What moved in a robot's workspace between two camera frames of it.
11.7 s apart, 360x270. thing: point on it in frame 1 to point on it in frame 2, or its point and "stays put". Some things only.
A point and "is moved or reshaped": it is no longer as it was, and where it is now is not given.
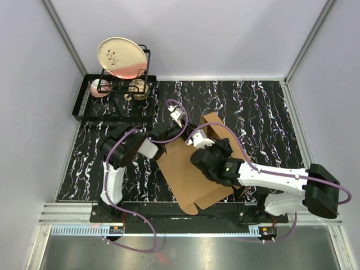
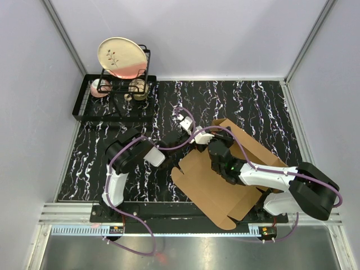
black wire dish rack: x=106 y=97 stays put
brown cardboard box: x=189 y=187 is moved or reshaped
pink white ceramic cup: x=100 y=88 stays put
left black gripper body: x=174 y=131 to x=172 y=152
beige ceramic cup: x=138 y=89 stays put
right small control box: x=268 y=232 stays put
